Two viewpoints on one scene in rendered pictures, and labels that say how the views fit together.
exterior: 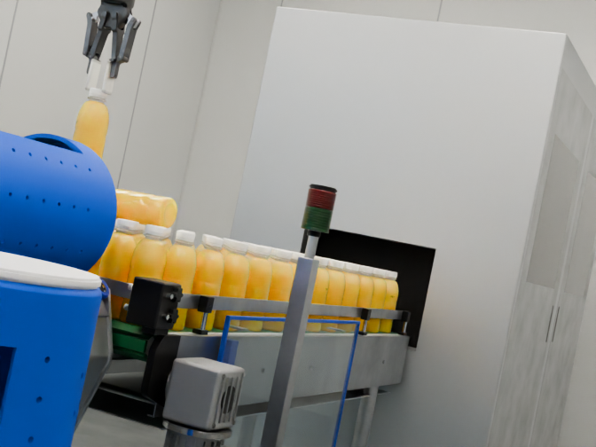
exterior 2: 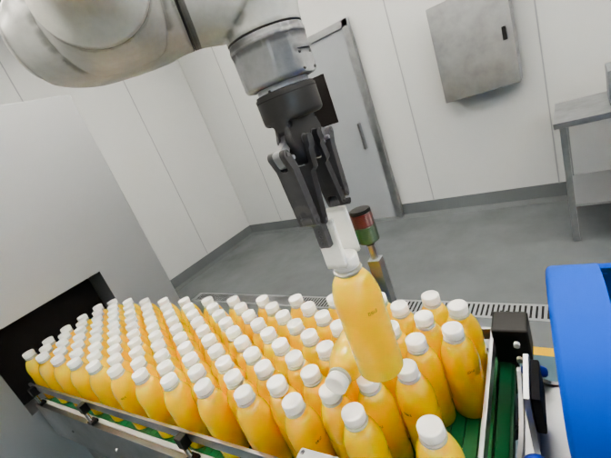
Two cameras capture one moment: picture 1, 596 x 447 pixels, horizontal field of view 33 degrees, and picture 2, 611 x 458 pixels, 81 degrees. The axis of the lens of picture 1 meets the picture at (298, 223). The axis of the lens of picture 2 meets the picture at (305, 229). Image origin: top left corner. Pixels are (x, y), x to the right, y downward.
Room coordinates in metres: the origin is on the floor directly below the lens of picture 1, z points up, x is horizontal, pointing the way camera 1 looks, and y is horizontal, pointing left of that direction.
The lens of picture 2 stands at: (2.14, 0.95, 1.57)
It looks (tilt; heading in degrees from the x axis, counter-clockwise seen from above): 18 degrees down; 282
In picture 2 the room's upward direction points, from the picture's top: 21 degrees counter-clockwise
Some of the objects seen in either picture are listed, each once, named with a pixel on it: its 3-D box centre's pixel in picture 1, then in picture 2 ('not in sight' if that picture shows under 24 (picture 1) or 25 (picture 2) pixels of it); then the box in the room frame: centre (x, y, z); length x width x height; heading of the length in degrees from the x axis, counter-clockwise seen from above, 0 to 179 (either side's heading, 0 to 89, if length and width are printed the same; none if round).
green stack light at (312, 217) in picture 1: (317, 219); (366, 233); (2.18, -0.04, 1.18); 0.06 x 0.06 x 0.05
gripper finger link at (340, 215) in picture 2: (109, 78); (343, 229); (2.19, 0.47, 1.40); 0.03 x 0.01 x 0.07; 156
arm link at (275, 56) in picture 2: not in sight; (275, 63); (2.20, 0.49, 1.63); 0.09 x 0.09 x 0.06
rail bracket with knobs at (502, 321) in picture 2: (152, 305); (512, 340); (1.94, 0.25, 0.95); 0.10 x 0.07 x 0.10; 66
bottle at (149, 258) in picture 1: (145, 278); (467, 346); (2.04, 0.28, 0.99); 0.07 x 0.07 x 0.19
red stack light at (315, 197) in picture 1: (320, 199); (362, 218); (2.18, -0.04, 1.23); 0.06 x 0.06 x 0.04
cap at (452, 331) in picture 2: (125, 224); (452, 331); (2.07, 0.35, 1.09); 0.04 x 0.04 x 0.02
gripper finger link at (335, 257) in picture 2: (93, 75); (330, 243); (2.21, 0.51, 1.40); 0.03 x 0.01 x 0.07; 156
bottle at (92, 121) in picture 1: (89, 137); (365, 318); (2.20, 0.49, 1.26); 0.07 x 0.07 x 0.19
